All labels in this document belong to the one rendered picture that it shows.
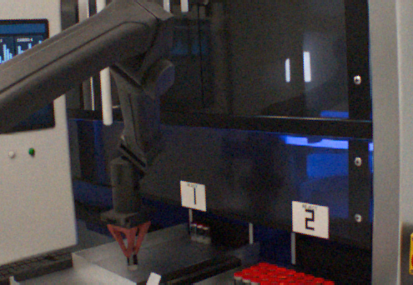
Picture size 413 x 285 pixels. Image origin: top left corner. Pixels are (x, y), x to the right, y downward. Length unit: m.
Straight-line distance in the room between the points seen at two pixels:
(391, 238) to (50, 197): 1.01
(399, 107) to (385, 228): 0.21
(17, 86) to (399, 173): 0.63
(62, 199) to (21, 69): 1.12
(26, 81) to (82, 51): 0.08
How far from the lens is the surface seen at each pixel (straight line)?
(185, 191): 1.31
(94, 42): 0.61
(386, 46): 0.93
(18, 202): 1.60
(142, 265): 1.27
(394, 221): 0.96
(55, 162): 1.63
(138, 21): 0.65
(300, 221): 1.08
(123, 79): 0.78
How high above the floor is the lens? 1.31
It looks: 8 degrees down
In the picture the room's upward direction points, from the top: 3 degrees counter-clockwise
